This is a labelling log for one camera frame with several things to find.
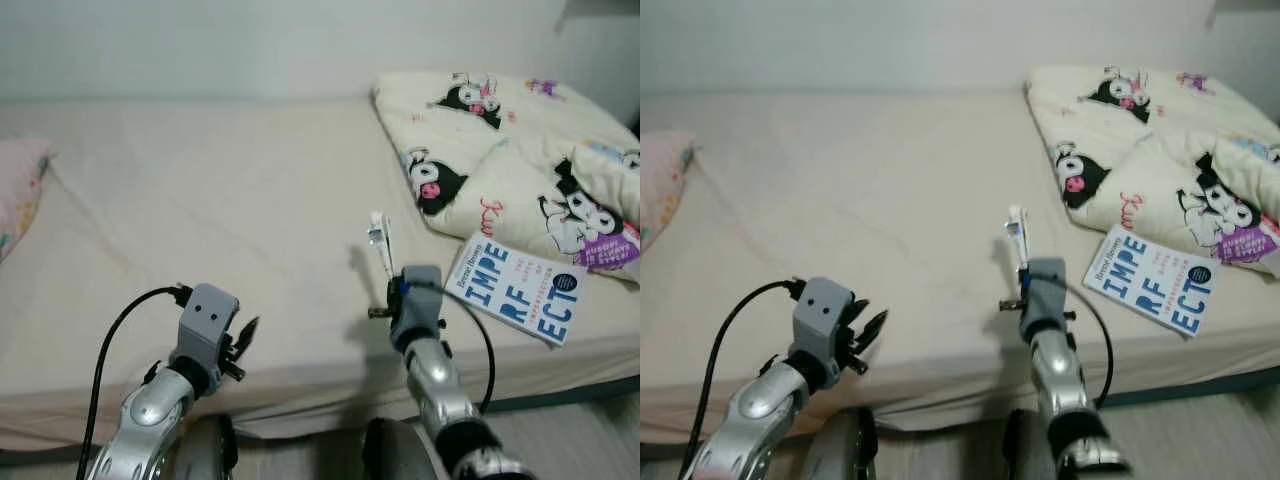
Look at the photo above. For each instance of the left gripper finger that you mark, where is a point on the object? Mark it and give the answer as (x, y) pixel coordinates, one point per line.
(875, 330)
(858, 318)
(238, 336)
(250, 334)

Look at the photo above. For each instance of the long white wrapper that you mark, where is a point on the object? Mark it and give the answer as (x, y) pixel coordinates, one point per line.
(378, 238)
(1017, 232)

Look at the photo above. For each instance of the white book blue letters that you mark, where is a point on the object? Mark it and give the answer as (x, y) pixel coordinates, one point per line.
(510, 290)
(1150, 280)

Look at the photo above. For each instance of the cream cartoon print quilt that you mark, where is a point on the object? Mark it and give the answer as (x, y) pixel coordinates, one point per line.
(500, 170)
(1150, 150)

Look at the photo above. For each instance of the pink patterned pillow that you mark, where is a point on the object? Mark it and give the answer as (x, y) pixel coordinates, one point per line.
(20, 190)
(662, 185)

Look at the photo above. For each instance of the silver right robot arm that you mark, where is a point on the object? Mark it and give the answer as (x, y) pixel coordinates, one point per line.
(435, 375)
(1055, 370)

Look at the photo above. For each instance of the robot left leg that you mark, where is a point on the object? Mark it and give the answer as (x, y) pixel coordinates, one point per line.
(845, 450)
(205, 450)

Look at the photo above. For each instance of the robot leg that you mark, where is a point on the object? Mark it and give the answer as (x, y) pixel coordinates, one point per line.
(1025, 450)
(390, 455)
(845, 450)
(205, 450)

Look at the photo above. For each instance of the bed with cream sheet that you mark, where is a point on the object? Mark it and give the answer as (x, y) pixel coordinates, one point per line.
(850, 200)
(200, 200)

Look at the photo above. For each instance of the robot right leg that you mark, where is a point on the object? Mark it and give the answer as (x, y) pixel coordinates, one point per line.
(390, 455)
(1025, 450)

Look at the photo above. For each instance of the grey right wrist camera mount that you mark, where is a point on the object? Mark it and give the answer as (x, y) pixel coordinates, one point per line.
(1045, 295)
(418, 300)

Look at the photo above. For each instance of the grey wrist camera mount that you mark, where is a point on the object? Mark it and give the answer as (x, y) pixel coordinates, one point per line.
(208, 315)
(822, 310)
(418, 300)
(1045, 295)

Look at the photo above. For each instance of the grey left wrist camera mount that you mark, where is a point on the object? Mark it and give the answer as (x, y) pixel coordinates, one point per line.
(208, 315)
(822, 310)

